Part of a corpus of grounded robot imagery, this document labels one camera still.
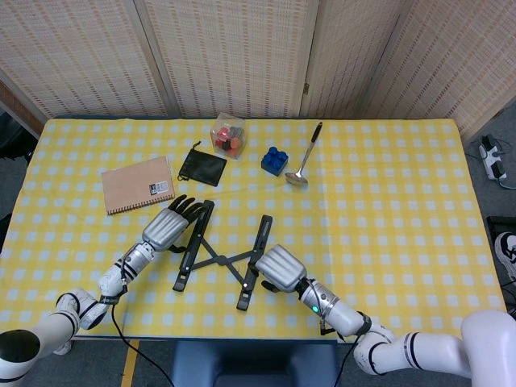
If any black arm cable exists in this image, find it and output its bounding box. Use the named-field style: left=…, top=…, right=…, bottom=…
left=110, top=304, right=175, bottom=387
left=333, top=334, right=360, bottom=387

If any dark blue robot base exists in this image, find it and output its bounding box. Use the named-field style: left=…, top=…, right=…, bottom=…
left=169, top=340, right=342, bottom=387

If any clear box with red caps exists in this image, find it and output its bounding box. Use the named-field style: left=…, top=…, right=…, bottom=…
left=210, top=111, right=248, bottom=160

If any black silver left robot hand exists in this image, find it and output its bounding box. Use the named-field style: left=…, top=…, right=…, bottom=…
left=141, top=194, right=206, bottom=254

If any woven folding screen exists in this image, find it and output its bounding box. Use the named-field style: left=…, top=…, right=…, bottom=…
left=0, top=0, right=516, bottom=140

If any white power strip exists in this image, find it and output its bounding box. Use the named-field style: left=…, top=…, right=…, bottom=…
left=478, top=135, right=508, bottom=181

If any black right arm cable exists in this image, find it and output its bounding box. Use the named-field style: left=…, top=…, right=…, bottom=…
left=333, top=334, right=360, bottom=387

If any yellow white checked tablecloth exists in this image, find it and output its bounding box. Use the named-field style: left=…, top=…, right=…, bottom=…
left=0, top=117, right=516, bottom=343

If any black drawstring pouch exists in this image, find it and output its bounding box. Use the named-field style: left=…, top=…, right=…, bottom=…
left=177, top=139, right=228, bottom=188

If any brown spiral notebook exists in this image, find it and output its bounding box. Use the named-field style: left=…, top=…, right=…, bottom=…
left=100, top=156, right=177, bottom=216

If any black and white sneaker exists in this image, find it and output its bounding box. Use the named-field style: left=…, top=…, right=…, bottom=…
left=494, top=231, right=516, bottom=286

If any black bag beside table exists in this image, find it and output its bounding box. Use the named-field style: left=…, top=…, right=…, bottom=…
left=0, top=111, right=40, bottom=162

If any black folding laptop stand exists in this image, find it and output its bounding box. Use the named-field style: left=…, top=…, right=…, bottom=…
left=172, top=199, right=274, bottom=311

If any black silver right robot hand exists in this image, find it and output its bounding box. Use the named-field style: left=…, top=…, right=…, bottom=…
left=256, top=244, right=308, bottom=294

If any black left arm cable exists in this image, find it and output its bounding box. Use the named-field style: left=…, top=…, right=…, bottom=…
left=110, top=304, right=175, bottom=387

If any blue toy building brick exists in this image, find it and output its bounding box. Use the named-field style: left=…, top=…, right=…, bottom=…
left=260, top=146, right=289, bottom=177

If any steel ladle with black handle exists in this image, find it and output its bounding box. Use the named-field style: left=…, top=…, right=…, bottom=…
left=284, top=121, right=324, bottom=189

